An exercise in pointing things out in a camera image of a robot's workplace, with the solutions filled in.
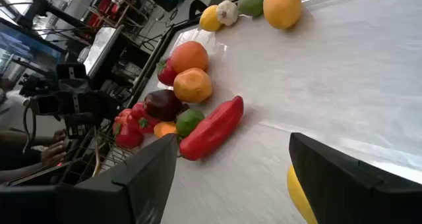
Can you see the person's hand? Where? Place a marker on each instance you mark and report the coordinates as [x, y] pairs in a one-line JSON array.
[[60, 135], [54, 155]]

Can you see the round orange fruit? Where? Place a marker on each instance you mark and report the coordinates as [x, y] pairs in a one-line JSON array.
[[189, 56]]

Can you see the red tomato with green calyx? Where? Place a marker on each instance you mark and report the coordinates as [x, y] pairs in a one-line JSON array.
[[165, 75], [140, 112]]

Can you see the yellow orange mango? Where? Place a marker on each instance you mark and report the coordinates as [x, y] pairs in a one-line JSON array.
[[282, 8]]

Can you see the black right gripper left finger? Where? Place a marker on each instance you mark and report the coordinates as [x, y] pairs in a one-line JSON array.
[[99, 201]]

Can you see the white garlic bulb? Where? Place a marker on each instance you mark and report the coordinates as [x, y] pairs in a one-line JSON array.
[[227, 12]]

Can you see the person's forearm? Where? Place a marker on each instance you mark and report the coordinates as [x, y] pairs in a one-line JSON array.
[[19, 173], [23, 139]]

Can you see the long red pepper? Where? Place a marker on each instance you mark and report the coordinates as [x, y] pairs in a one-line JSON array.
[[214, 128]]

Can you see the computer monitor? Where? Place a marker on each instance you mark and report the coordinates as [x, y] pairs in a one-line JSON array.
[[29, 47]]

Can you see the orange carrot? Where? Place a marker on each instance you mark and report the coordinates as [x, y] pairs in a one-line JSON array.
[[163, 129]]

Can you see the glossy grey panel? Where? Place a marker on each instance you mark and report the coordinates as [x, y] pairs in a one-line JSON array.
[[102, 49]]

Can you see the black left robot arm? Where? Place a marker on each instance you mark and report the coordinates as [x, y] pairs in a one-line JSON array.
[[36, 85]]

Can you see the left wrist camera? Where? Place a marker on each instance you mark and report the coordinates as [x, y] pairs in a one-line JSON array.
[[44, 104]]

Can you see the dark purple plum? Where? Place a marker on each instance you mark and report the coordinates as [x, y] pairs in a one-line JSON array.
[[161, 103]]

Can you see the yellow lemon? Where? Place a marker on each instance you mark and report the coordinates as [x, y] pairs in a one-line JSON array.
[[298, 197], [209, 19]]

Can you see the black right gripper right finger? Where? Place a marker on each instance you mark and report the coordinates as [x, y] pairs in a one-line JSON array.
[[356, 194]]

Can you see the green lime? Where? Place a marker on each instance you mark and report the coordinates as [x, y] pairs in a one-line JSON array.
[[189, 120]]

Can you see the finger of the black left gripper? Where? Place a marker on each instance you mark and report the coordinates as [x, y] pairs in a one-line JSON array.
[[76, 72], [80, 126]]

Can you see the green avocado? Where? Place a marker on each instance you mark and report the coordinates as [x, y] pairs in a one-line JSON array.
[[250, 3]]

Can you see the red bell pepper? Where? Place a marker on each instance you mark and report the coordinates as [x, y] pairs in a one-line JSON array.
[[127, 136]]

